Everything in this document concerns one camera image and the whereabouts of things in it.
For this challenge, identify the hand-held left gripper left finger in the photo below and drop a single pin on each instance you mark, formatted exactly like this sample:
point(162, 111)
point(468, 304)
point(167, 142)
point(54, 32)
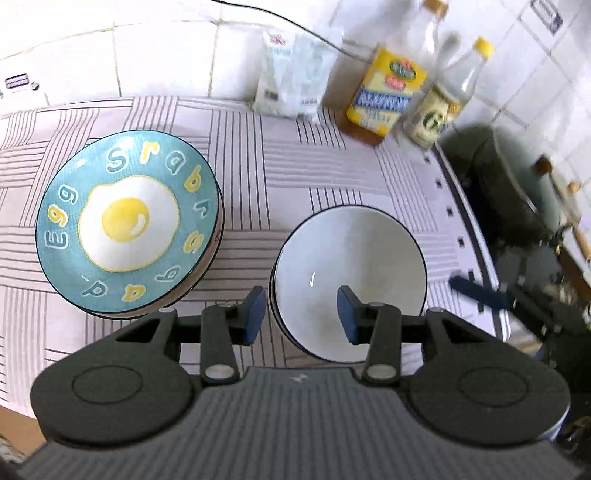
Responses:
point(255, 318)

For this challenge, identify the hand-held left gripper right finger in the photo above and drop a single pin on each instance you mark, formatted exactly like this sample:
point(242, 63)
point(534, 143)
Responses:
point(346, 318)

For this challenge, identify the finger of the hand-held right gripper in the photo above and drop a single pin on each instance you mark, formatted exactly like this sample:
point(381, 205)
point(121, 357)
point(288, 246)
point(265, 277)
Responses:
point(480, 291)

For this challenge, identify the white bowl with dark rim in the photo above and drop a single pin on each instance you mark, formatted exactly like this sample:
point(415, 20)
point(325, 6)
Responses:
point(351, 254)

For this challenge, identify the blue plate with fried egg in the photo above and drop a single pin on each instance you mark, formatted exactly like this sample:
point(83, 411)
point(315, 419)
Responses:
point(129, 217)

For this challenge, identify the dark cooking pot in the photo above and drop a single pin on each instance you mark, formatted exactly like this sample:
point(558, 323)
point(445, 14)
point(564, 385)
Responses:
point(480, 184)

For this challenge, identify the glass pot lid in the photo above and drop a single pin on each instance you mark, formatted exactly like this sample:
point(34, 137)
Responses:
point(531, 184)

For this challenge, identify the striped table cloth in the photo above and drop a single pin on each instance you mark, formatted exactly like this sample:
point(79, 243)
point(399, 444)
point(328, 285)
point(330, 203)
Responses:
point(286, 166)

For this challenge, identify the clear bottle with yellow cap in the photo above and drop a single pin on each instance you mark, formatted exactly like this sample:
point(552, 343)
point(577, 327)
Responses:
point(438, 110)

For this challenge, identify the oil bottle with yellow label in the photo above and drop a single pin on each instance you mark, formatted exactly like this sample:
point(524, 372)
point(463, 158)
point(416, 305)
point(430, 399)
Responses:
point(383, 92)

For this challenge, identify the clear plastic bag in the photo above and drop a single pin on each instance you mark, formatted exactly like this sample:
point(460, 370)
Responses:
point(314, 78)

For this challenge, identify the white appliance with sticker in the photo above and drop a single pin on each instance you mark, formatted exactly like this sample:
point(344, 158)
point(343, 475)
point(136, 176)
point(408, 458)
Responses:
point(21, 85)

